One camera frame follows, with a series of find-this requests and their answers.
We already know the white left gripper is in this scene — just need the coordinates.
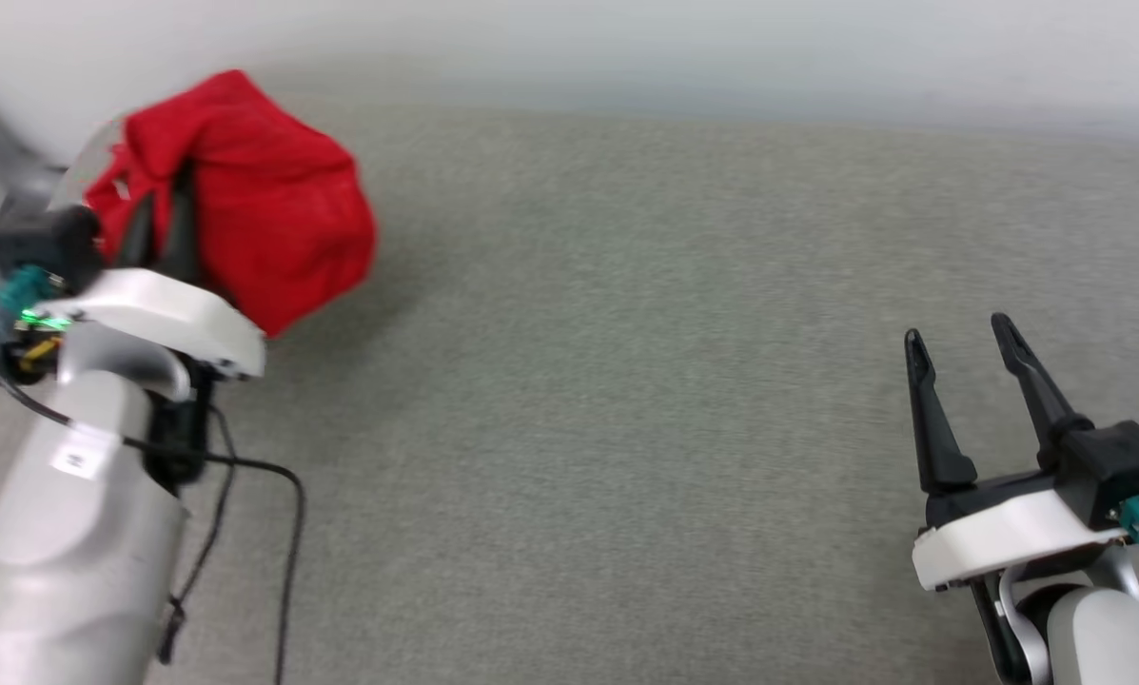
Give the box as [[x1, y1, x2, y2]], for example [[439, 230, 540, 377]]
[[36, 160, 267, 382]]

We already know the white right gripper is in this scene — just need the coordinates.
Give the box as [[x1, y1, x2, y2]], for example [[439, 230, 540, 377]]
[[903, 311, 1129, 593]]

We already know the red basketball jersey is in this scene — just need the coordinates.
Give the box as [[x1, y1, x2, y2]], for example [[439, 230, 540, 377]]
[[84, 68, 378, 340]]

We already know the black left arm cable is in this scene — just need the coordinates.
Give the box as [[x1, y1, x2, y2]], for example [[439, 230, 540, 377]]
[[0, 366, 305, 685]]

